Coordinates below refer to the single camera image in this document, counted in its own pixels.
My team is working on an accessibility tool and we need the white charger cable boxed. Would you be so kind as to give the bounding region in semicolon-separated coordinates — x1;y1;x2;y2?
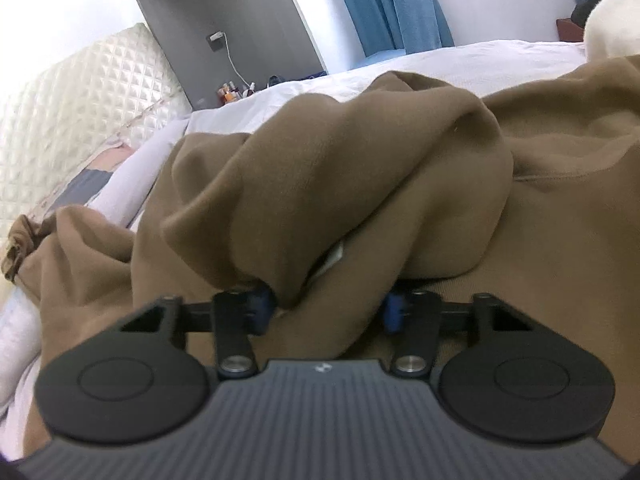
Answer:
220;35;251;88

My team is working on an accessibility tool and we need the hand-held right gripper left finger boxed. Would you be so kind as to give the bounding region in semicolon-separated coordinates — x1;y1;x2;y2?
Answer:
119;287;277;380

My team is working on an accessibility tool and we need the patchwork pillow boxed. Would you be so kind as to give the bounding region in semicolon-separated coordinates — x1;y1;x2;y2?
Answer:
30;142;151;221

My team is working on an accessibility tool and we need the black garment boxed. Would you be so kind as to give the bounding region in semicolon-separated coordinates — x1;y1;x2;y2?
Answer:
570;0;631;26

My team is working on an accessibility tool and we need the blue curtain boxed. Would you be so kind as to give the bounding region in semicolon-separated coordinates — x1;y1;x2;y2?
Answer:
327;0;453;58

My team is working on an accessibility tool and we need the red-brown box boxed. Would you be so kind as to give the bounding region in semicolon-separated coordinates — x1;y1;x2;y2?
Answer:
556;17;586;41

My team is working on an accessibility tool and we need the cream quilted headboard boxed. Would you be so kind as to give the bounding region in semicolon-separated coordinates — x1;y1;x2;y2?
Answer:
0;22;193;233

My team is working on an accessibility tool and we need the cream sweater with striped cuff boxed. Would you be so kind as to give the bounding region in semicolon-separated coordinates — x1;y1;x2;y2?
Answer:
582;0;640;61

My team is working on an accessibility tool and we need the cluster of toiletry bottles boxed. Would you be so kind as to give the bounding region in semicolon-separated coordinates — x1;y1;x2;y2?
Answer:
216;80;258;106

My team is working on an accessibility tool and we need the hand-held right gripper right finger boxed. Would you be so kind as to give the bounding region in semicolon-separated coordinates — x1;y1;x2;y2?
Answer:
382;289;533;378

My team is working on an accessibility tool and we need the brown hoodie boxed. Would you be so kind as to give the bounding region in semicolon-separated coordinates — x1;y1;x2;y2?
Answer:
0;55;640;461

